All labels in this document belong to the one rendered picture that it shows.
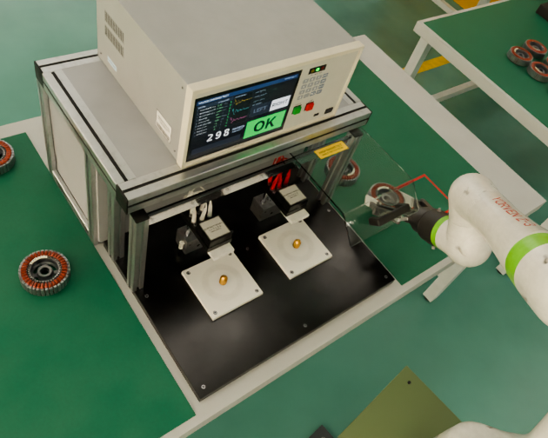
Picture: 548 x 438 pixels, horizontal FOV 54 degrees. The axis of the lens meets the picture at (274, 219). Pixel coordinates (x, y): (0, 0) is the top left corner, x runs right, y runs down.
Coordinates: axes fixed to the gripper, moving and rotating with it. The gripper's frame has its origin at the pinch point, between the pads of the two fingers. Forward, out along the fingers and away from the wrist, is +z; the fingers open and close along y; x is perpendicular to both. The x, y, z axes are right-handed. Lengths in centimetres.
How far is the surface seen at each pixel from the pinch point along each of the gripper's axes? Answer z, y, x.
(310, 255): -7.8, -28.9, -10.1
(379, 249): -6.8, -5.3, -12.8
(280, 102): -20, -45, 34
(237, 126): -20, -55, 30
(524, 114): 36, 93, 14
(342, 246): -5.8, -17.8, -10.1
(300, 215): -7.1, -32.5, 1.9
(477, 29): 83, 106, 46
